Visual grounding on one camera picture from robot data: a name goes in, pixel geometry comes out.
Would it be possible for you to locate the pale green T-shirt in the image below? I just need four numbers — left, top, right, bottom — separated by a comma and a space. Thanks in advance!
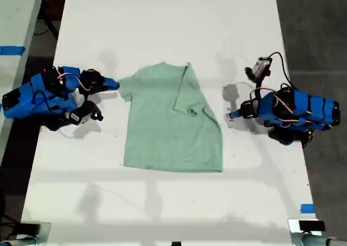
118, 62, 224, 174

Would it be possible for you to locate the long blue tape strip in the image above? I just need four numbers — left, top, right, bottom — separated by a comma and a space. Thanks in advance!
0, 46, 26, 57

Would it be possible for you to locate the black camera cable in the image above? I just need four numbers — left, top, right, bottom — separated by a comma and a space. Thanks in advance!
267, 51, 294, 89

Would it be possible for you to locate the small black box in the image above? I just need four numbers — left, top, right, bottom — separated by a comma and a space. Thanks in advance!
298, 220, 326, 232
20, 223, 42, 236

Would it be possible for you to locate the black floor cable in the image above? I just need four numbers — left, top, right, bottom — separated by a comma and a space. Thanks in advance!
34, 17, 60, 41

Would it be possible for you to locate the black camera stalk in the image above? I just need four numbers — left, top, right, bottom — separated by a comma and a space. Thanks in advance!
249, 76, 268, 101

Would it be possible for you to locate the silver metal table clamp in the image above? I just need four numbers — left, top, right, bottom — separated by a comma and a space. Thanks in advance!
0, 221, 52, 246
287, 218, 347, 246

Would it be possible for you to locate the silver gripper camera box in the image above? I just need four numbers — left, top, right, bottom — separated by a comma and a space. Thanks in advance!
245, 56, 273, 82

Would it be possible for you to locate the white side table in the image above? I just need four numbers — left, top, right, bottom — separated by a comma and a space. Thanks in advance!
0, 0, 46, 163

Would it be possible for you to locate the short blue tape strip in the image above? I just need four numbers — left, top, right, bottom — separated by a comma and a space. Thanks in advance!
300, 203, 316, 215

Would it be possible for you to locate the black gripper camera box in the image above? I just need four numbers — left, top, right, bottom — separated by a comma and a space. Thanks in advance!
66, 100, 104, 127

